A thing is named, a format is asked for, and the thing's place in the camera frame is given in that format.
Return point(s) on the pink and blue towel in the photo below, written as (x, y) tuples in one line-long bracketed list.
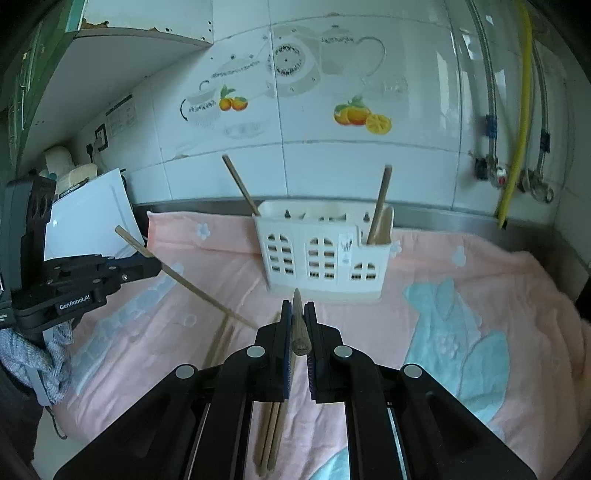
[(438, 281)]

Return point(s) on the cream plastic appliance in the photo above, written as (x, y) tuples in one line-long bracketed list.
[(59, 159)]

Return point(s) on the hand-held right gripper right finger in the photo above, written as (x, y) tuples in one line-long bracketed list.
[(311, 369)]

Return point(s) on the beige pad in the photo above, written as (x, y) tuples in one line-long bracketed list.
[(78, 174)]

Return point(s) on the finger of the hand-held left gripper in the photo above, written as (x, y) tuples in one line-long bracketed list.
[(106, 282), (134, 265)]

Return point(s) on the wall socket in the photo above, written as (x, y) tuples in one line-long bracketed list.
[(101, 137)]

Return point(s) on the wooden chopstick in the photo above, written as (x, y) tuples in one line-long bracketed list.
[(262, 438), (198, 290), (275, 434), (381, 198), (223, 344), (240, 184), (214, 347)]

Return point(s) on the white plastic utensil holder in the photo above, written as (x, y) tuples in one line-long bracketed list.
[(318, 235)]

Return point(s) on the green wall cabinet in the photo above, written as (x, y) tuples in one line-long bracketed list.
[(27, 69)]

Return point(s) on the metal valve with red mark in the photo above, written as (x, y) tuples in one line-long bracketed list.
[(494, 170)]

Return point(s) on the black phone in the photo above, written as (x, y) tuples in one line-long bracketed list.
[(74, 185)]

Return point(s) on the white wall label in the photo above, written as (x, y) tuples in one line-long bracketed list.
[(122, 114)]

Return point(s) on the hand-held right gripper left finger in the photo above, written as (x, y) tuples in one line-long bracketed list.
[(287, 350)]

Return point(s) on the white kitchen appliance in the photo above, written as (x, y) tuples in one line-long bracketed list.
[(92, 217)]

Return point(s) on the wooden spoon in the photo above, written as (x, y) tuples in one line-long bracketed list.
[(299, 323), (386, 226)]

